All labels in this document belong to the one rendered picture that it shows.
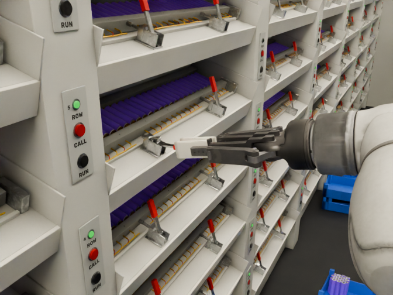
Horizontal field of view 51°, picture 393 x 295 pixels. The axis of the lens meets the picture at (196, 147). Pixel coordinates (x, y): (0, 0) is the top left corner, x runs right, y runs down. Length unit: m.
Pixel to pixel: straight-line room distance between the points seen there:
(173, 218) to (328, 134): 0.44
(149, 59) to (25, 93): 0.24
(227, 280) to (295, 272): 0.71
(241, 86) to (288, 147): 0.55
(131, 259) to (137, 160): 0.19
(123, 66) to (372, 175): 0.36
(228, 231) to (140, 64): 0.69
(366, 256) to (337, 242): 1.84
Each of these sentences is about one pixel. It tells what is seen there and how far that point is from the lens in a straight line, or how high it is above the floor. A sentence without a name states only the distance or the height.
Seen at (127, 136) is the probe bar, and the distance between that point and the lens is 0.74.
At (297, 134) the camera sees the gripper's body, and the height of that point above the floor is 1.03.
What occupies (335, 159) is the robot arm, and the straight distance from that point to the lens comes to 0.58.
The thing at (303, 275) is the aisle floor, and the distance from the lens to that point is 1.99.
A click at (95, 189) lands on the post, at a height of 0.95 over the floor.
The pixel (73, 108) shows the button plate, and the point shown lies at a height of 1.08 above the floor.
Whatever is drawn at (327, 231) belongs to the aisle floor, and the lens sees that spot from 2.33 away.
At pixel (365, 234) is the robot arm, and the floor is 1.01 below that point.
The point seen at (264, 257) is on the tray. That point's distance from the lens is 1.76.
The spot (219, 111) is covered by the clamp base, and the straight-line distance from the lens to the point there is 0.95.
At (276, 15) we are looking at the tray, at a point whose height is 1.13.
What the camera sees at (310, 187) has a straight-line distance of 2.37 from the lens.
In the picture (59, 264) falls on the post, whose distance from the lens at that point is 0.61.
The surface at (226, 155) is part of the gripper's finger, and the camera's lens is 0.62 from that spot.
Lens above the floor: 1.22
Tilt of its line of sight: 22 degrees down
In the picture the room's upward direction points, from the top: straight up
